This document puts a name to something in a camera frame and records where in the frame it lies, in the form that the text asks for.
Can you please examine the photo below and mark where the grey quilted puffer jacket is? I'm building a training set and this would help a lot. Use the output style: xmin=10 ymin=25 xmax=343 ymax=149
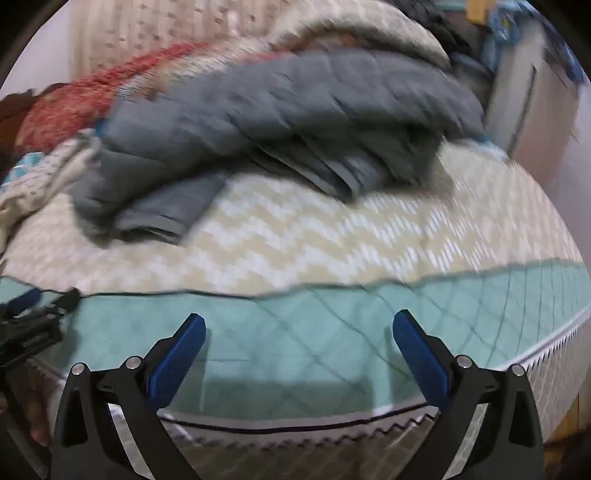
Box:
xmin=70 ymin=49 xmax=483 ymax=243

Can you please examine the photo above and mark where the dark clothes pile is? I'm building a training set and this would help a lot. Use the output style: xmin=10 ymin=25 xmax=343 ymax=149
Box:
xmin=391 ymin=0 xmax=472 ymax=56

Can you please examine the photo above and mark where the white dotted fleece blanket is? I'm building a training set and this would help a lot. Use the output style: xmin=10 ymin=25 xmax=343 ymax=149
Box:
xmin=1 ymin=129 xmax=101 ymax=252

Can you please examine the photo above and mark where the teal patterned pillow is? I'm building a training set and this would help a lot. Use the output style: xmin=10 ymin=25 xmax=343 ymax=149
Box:
xmin=1 ymin=152 xmax=44 ymax=189

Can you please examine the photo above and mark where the red floral patchwork quilt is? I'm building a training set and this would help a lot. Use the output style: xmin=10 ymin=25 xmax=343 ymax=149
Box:
xmin=15 ymin=37 xmax=280 ymax=154

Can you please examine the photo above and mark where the patterned bed sheet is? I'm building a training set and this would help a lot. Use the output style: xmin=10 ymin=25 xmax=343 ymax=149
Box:
xmin=1 ymin=144 xmax=590 ymax=479

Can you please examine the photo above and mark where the floral beige curtain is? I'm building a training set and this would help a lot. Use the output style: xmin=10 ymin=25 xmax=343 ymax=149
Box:
xmin=67 ymin=0 xmax=290 ymax=79

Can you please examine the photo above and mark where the beige patterned folded comforter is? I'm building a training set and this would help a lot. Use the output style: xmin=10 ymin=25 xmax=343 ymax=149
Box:
xmin=266 ymin=1 xmax=450 ymax=69

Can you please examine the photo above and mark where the yellow cardboard box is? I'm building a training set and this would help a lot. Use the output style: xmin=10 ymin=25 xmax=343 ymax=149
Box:
xmin=466 ymin=0 xmax=497 ymax=25

